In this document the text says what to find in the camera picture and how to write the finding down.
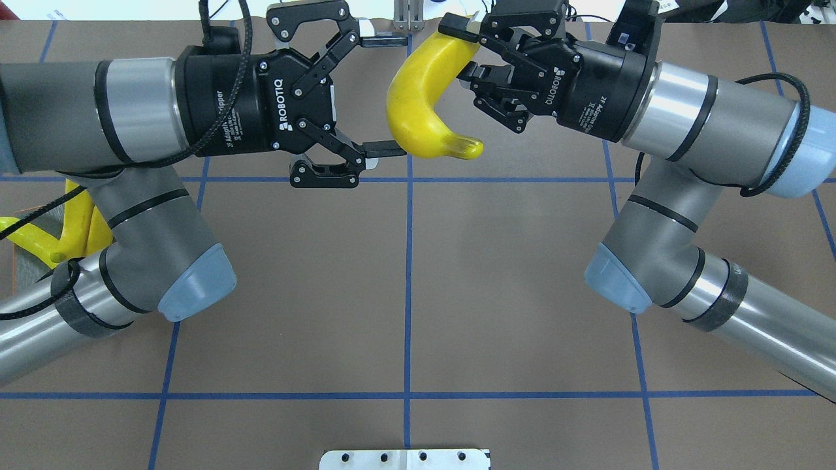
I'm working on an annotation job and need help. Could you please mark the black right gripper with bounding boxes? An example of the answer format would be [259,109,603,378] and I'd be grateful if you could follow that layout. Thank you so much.
[437,1,656,142]

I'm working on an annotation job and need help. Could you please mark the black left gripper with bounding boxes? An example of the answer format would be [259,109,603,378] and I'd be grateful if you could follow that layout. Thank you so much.
[175,1,409,188]

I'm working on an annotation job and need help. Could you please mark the yellow banana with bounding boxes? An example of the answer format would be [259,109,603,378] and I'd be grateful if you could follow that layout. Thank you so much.
[386,32,484,160]
[7,224,69,268]
[50,180,95,262]
[84,206,114,256]

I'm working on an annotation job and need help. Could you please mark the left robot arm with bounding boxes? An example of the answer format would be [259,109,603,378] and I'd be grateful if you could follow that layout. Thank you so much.
[2,1,407,384]

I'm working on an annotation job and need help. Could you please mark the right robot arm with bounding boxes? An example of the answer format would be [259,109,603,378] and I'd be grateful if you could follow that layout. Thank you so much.
[438,1,835,401]

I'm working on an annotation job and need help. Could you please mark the brown paper table cover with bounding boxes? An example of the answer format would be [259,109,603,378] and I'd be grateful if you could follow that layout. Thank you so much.
[0,18,836,470]

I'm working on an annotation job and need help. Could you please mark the white side desk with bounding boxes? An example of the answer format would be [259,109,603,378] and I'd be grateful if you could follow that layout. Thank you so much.
[0,0,836,23]

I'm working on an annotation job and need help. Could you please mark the aluminium frame post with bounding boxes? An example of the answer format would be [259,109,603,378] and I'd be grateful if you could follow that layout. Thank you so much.
[392,0,426,33]

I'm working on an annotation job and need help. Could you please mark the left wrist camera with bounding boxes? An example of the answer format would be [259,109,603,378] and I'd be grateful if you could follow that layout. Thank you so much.
[201,25,242,55]

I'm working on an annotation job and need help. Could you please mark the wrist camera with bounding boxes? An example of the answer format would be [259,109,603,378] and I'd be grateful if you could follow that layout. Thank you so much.
[201,25,242,55]
[605,1,665,62]

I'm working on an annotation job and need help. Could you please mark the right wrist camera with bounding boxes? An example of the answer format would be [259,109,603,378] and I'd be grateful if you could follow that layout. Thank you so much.
[605,1,665,62]

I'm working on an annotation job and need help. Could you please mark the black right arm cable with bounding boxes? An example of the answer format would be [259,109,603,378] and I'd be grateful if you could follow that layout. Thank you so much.
[634,73,812,198]

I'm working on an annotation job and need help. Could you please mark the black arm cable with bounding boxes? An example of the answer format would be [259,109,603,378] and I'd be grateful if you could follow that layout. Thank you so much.
[634,73,812,198]
[0,0,254,321]

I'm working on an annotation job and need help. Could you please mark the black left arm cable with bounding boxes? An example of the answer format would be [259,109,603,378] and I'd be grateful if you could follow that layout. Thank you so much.
[0,0,254,321]

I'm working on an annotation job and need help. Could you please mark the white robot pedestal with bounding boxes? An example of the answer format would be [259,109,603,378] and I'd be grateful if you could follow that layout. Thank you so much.
[318,448,492,469]

